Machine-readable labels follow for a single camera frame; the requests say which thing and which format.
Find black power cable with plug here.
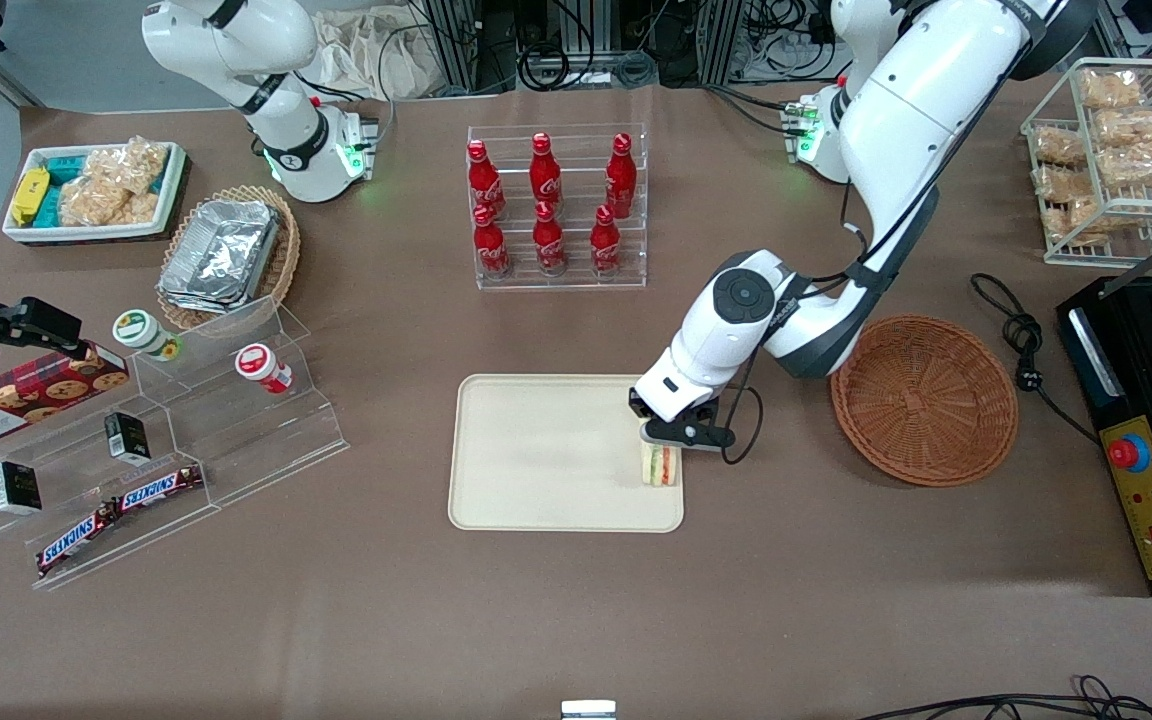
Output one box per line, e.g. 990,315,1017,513
970,272,1103,447

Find aluminium frame post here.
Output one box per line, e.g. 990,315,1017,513
699,0,748,87
420,0,519,97

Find beige rectangular tray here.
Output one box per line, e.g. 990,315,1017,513
447,373,686,534

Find round brown wicker basket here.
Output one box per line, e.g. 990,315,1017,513
830,314,1021,489

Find yellow snack packet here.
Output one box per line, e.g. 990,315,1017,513
10,167,50,227

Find black cables at table edge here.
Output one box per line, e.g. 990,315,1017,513
854,674,1152,720

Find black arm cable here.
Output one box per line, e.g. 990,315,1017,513
720,180,937,467

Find white wire rack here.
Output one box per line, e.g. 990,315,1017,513
1020,57,1152,269

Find triangular sandwich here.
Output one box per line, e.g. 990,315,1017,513
640,444,684,489

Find coiled black cables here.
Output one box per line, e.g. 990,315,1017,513
516,44,659,92

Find beige cloth bag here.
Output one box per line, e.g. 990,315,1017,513
310,6,438,102

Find black base cables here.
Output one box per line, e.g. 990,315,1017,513
704,82,809,138

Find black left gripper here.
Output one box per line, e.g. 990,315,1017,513
628,384,723,430

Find teal snack packet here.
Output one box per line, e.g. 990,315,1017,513
39,153,89,227

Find bagged fried snack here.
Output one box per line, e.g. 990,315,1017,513
1033,164,1098,207
1093,107,1152,152
1095,139,1152,192
1033,124,1088,167
1078,67,1146,112
1044,198,1109,247

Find stacked foil containers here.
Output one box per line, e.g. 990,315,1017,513
157,199,283,314

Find red cola bottle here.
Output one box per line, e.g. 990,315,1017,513
589,204,624,277
472,204,512,279
466,139,506,220
529,131,564,212
604,131,638,218
532,200,569,277

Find red tartan cookie box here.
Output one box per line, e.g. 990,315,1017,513
0,342,131,452

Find clear acrylic step shelf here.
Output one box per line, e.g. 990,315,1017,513
0,294,351,592

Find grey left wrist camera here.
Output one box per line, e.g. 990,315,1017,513
638,417,738,454

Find small black box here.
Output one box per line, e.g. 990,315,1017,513
103,411,151,467
0,459,43,517

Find bagged rice crisp snack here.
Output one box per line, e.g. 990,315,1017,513
116,137,174,224
58,148,135,228

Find red emergency stop button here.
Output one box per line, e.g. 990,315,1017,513
1107,434,1151,474

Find clear acrylic bottle rack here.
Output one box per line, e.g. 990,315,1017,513
465,122,649,292

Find green lidded yogurt cup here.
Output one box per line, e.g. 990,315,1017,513
112,309,183,362

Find Snickers chocolate bar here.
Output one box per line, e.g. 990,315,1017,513
114,464,206,514
35,504,123,580

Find oval light wicker basket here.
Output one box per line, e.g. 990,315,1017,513
155,184,303,332

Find red lidded yogurt cup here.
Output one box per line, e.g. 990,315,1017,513
234,342,294,395

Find white rectangular snack tray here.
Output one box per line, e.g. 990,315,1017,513
2,140,189,245

